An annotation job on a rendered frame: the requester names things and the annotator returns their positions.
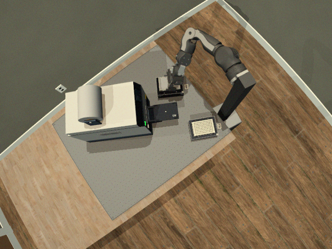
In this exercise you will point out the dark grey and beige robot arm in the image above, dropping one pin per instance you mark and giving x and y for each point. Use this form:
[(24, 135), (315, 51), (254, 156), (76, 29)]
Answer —
[(225, 57)]

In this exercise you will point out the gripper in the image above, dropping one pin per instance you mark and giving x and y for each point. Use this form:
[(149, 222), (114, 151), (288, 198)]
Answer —
[(176, 80)]

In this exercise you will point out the grey cylinder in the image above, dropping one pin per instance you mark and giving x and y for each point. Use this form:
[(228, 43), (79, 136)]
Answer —
[(89, 103)]

